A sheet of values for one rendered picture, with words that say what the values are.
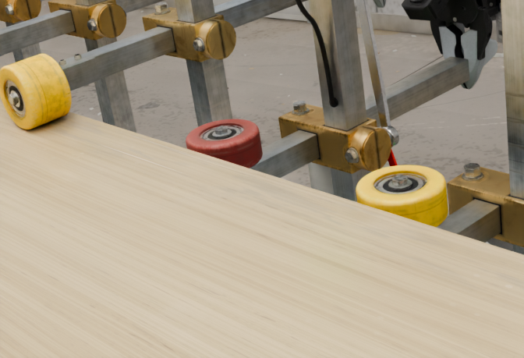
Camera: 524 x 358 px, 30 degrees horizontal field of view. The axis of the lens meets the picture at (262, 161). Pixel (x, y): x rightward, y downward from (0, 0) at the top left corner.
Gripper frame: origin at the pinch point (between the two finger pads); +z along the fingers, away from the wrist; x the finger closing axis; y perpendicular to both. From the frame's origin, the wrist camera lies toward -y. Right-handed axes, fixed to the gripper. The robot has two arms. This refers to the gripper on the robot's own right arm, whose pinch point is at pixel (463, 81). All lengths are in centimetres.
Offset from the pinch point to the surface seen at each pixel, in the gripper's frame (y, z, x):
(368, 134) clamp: -27.9, -4.8, -8.2
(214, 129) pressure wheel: -41.0, -8.7, 2.1
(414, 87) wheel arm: -11.7, -3.5, -1.4
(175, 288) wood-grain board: -64, -9, -21
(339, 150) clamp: -29.4, -2.8, -4.8
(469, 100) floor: 165, 85, 128
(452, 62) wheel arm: -2.6, -3.6, -0.4
